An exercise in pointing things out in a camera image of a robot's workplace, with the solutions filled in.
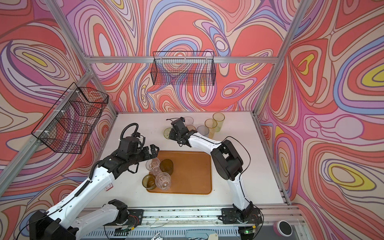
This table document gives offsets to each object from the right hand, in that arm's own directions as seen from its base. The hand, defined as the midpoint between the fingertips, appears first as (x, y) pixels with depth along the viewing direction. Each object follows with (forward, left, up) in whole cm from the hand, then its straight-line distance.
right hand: (172, 136), depth 95 cm
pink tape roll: (-50, -53, -5) cm, 73 cm away
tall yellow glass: (+9, -26, 0) cm, 28 cm away
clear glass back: (-26, +5, -7) cm, 27 cm away
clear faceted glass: (-17, +11, -6) cm, 21 cm away
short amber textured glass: (-26, +13, -7) cm, 30 cm away
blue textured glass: (+3, -20, +3) cm, 20 cm away
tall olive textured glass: (-19, +2, -2) cm, 19 cm away
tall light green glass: (+12, -32, +4) cm, 34 cm away
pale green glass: (+11, +6, -10) cm, 16 cm away
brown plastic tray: (-21, -12, -9) cm, 26 cm away
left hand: (-14, +8, +9) cm, 18 cm away
